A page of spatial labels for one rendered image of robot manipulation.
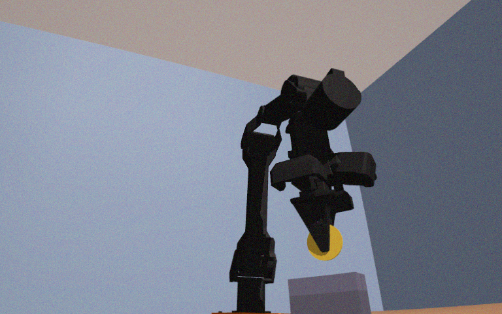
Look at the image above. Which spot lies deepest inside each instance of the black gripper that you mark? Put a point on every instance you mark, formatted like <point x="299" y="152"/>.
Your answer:
<point x="318" y="203"/>

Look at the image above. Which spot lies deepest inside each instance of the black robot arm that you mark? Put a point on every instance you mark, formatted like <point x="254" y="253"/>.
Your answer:
<point x="313" y="107"/>

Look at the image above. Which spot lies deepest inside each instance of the gold coin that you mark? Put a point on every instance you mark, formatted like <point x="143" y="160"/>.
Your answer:
<point x="335" y="245"/>

